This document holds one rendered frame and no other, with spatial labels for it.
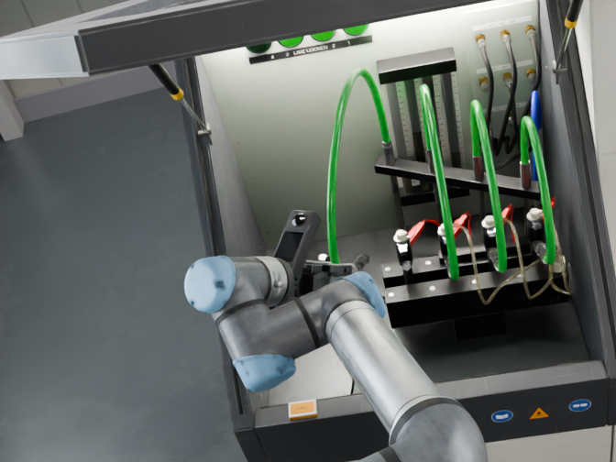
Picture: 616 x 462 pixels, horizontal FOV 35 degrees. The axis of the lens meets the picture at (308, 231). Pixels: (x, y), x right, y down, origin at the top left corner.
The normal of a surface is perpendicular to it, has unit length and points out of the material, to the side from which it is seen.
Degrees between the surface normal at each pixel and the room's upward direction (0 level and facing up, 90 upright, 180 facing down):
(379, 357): 20
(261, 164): 90
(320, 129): 90
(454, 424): 32
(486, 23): 90
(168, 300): 0
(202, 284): 45
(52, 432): 0
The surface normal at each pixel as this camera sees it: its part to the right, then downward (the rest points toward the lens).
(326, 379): -0.19, -0.67
